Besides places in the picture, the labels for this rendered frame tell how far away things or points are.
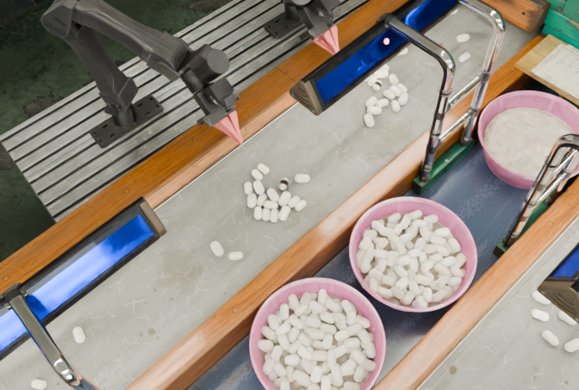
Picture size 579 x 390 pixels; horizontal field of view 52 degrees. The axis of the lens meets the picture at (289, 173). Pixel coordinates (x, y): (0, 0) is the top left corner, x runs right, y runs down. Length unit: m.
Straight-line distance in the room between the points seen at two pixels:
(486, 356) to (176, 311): 0.63
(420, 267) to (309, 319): 0.27
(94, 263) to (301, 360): 0.47
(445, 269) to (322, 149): 0.41
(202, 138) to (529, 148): 0.79
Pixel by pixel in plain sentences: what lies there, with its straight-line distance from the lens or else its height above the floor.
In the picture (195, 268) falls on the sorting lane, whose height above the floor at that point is 0.74.
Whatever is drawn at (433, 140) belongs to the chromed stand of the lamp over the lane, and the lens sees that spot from 1.31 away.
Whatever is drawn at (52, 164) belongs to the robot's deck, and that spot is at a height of 0.67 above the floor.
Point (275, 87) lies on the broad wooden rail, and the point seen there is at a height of 0.76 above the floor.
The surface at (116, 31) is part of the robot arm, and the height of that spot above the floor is 1.05.
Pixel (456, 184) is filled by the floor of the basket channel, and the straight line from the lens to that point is 1.51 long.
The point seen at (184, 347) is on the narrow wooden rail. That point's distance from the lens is 1.24.
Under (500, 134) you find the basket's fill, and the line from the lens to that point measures 1.54.
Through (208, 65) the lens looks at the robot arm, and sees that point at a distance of 1.29.
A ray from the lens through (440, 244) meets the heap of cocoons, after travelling 1.34.
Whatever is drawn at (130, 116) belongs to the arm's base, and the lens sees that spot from 1.64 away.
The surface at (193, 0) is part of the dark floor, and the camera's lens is 3.05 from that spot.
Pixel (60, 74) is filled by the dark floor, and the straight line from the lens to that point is 2.90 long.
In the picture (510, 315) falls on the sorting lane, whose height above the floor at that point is 0.74.
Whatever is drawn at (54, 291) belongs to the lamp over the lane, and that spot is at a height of 1.08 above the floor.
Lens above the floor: 1.92
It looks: 56 degrees down
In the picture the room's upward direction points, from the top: 6 degrees counter-clockwise
